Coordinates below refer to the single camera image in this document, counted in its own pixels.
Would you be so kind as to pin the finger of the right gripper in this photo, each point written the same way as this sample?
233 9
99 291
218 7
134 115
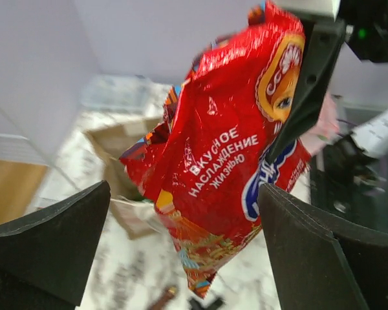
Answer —
324 40

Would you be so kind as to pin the red snack packet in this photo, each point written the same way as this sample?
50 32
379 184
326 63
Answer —
202 166

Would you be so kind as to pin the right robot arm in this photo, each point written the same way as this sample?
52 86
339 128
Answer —
349 176

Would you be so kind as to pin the clear plastic organizer box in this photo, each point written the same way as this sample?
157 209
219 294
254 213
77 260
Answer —
124 94

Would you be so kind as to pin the brown paper grocery bag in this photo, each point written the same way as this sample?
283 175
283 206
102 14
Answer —
137 218

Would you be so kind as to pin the pink plastic bag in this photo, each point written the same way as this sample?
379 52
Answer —
325 129

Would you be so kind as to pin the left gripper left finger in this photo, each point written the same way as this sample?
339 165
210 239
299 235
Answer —
46 256

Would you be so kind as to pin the white wire wooden shelf rack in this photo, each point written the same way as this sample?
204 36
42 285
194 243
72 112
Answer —
22 169

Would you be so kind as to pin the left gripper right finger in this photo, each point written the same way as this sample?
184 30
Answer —
319 260

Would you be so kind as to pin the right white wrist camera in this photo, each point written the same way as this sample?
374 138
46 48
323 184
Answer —
315 8

